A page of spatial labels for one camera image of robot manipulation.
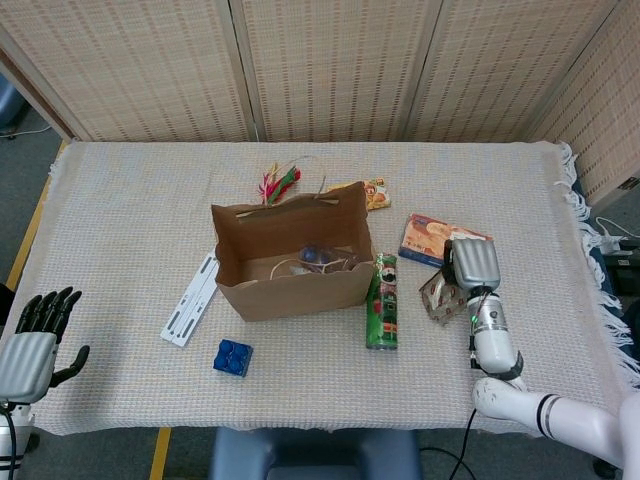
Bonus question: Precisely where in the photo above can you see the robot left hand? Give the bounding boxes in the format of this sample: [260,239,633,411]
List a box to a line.
[0,286,91,404]

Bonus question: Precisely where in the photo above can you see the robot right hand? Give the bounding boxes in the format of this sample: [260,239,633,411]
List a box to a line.
[439,237,502,301]

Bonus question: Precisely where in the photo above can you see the orange and blue cracker box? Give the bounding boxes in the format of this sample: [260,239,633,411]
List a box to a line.
[398,213,494,269]

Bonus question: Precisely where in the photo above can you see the silver foil pack red logos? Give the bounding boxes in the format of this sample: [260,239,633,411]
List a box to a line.
[418,273,474,327]

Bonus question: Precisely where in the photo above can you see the green Pringles can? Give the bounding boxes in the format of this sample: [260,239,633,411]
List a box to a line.
[364,253,403,351]

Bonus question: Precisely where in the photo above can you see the clear plastic water bottle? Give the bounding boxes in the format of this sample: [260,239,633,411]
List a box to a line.
[298,243,361,275]

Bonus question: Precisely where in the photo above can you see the brown paper bag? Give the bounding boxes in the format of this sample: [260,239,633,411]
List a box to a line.
[209,155,377,326]

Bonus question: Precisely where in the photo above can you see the small yellow snack box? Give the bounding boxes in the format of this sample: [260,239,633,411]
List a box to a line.
[324,175,393,212]

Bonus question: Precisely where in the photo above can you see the beige woven tablecloth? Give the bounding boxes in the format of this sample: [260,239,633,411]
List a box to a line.
[32,140,640,436]

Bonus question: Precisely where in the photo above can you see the white folding stand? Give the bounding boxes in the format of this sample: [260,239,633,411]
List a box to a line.
[159,252,221,347]

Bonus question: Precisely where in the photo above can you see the blue toy building block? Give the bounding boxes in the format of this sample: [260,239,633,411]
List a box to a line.
[212,338,254,379]

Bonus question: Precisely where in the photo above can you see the colourful feather toy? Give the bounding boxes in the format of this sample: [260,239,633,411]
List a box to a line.
[257,162,303,206]

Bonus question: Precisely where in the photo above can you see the bamboo folding screen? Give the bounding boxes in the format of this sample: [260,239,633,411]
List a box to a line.
[0,0,640,204]

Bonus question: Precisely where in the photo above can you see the black floor cable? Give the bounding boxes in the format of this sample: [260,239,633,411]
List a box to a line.
[418,407,481,480]

